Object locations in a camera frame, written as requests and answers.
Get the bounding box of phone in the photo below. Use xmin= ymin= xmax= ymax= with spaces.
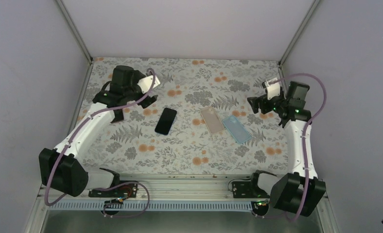
xmin=155 ymin=108 xmax=177 ymax=135

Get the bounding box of light blue phone case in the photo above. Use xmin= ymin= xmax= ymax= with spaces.
xmin=222 ymin=115 xmax=251 ymax=144

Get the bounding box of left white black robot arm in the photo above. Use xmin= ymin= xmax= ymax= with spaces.
xmin=38 ymin=65 xmax=160 ymax=197

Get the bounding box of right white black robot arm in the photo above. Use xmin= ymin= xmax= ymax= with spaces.
xmin=247 ymin=81 xmax=326 ymax=217

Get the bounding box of floral patterned table mat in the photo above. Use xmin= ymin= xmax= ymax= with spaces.
xmin=78 ymin=57 xmax=288 ymax=175

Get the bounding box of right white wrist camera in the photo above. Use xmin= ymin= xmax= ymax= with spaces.
xmin=262 ymin=77 xmax=281 ymax=100

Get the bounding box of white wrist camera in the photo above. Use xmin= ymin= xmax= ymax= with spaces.
xmin=262 ymin=77 xmax=281 ymax=100
xmin=137 ymin=75 xmax=160 ymax=94

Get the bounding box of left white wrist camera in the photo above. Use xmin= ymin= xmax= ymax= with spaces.
xmin=137 ymin=75 xmax=160 ymax=94

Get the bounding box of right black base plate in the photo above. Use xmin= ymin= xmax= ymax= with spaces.
xmin=230 ymin=180 xmax=270 ymax=199

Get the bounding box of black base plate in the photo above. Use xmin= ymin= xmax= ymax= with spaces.
xmin=230 ymin=180 xmax=270 ymax=199
xmin=88 ymin=183 xmax=138 ymax=199

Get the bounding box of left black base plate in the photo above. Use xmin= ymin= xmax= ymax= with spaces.
xmin=88 ymin=183 xmax=138 ymax=199

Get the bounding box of aluminium rail frame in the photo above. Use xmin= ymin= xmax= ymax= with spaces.
xmin=22 ymin=0 xmax=340 ymax=233

